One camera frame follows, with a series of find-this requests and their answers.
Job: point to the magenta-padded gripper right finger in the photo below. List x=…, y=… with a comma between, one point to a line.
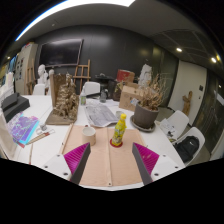
x=165, y=165

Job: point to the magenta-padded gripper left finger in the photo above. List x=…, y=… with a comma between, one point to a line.
x=58, y=165

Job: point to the yellow drink bottle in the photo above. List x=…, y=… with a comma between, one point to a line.
x=118, y=133

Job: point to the black backpack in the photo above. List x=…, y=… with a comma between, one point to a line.
x=186, y=148

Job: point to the red wooden brush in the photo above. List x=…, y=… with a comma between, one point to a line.
x=40, y=136

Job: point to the white paper sheet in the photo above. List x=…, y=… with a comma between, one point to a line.
x=166, y=126

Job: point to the small glass jar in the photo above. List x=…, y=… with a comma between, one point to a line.
x=43, y=127

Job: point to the grey plant saucer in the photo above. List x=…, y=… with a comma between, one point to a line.
x=143, y=129

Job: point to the beige canvas mat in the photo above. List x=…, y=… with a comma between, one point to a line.
x=100, y=160

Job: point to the white chair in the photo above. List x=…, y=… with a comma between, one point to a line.
x=91, y=88
x=180, y=120
x=39, y=90
x=198, y=133

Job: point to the colourful book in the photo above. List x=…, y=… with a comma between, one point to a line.
x=21, y=128

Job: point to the dried plant in grey pot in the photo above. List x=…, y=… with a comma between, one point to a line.
x=145, y=116

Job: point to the flat round red coaster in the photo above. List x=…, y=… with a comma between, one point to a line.
x=112, y=144

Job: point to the grey newspaper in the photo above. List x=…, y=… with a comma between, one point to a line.
x=100, y=115

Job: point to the golden sculpture on wooden base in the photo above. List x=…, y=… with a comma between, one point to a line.
x=66, y=100

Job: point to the wooden figure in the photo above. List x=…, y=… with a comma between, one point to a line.
x=187, y=103

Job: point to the black printer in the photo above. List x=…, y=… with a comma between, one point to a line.
x=13, y=106

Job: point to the cardboard box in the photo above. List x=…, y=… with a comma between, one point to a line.
x=128, y=98

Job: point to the grey plastic bottle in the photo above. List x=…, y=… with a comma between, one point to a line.
x=103, y=96

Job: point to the wooden easel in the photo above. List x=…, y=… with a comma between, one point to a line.
x=82, y=76

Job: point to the white plaster bust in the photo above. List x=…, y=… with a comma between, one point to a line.
x=42, y=73

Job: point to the red box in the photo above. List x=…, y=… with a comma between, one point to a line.
x=125, y=75

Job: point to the white cabinet with pictures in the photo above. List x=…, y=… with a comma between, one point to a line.
x=25, y=66

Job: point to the long ceiling light strip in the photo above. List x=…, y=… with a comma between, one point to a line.
x=66, y=6

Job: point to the black wall screen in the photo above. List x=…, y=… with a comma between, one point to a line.
x=60, y=53

